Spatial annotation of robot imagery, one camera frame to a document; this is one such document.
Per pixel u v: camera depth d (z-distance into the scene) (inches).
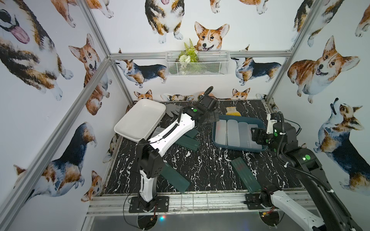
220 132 37.6
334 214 15.2
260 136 23.8
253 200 28.9
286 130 18.4
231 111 44.8
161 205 28.8
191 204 29.5
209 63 36.4
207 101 24.1
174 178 32.4
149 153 18.3
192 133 39.9
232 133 38.6
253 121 42.7
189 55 32.4
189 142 37.6
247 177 32.2
